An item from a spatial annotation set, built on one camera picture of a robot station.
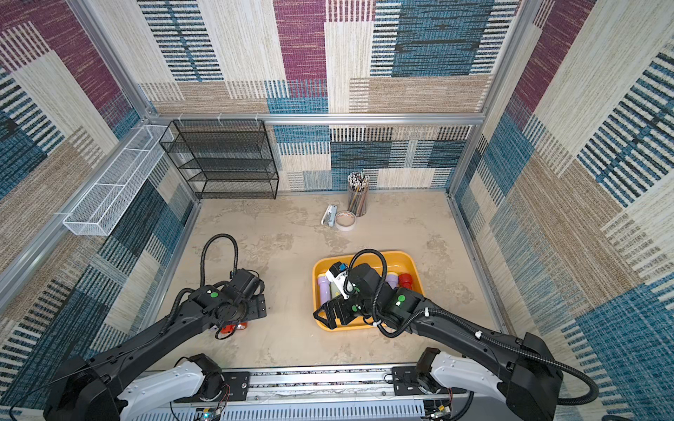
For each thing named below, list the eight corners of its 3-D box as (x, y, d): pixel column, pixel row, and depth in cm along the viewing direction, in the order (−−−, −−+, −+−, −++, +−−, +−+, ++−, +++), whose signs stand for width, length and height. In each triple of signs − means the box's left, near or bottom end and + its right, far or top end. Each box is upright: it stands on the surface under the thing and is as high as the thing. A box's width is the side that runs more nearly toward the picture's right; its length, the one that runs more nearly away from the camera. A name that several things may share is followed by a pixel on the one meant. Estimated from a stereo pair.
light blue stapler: (321, 224, 112) (321, 220, 110) (328, 208, 118) (327, 203, 115) (333, 227, 111) (332, 223, 109) (339, 210, 117) (339, 205, 115)
